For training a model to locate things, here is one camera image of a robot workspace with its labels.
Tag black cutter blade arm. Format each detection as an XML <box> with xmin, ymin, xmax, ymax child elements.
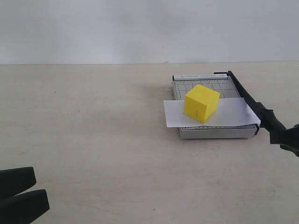
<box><xmin>214</xmin><ymin>71</ymin><xmax>292</xmax><ymax>145</ymax></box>

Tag white paper sheet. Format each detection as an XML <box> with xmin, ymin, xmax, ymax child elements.
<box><xmin>164</xmin><ymin>98</ymin><xmax>261</xmax><ymax>127</ymax></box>

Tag yellow foam cube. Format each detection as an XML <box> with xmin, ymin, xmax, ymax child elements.
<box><xmin>184</xmin><ymin>84</ymin><xmax>220</xmax><ymax>123</ymax></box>

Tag grey paper cutter base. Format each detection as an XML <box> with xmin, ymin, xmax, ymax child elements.
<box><xmin>172</xmin><ymin>72</ymin><xmax>259</xmax><ymax>139</ymax></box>

